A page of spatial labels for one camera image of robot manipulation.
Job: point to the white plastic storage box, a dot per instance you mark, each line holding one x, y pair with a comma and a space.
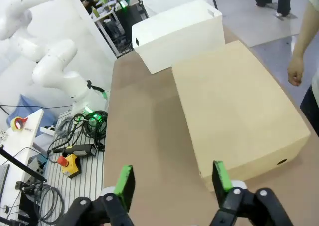
174, 29

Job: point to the equipment rack with electronics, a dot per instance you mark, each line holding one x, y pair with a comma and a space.
124, 24

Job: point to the slotted aluminium base plate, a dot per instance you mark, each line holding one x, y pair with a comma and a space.
82, 186

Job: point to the blue bin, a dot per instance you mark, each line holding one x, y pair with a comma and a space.
30, 104

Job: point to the person's right forearm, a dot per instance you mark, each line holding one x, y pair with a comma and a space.
304, 34

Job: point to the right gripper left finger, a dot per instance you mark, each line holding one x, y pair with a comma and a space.
125, 186

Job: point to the person in light grey sweater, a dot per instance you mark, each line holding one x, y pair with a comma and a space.
311, 111

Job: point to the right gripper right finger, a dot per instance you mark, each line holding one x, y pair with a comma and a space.
220, 183

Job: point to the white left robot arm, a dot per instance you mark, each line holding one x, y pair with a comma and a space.
54, 69

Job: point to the white power strip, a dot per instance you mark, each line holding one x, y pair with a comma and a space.
47, 130

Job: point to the yellow tape roll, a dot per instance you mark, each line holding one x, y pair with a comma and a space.
13, 124

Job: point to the black handheld enabling switch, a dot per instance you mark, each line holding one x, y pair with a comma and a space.
79, 150

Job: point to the person's right hand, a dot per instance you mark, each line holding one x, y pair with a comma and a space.
296, 70

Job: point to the black metal bar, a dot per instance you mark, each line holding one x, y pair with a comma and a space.
22, 165

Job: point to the brown cardboard shoe box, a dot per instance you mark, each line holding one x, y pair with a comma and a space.
236, 106

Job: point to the yellow emergency stop button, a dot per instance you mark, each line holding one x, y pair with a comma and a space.
71, 165

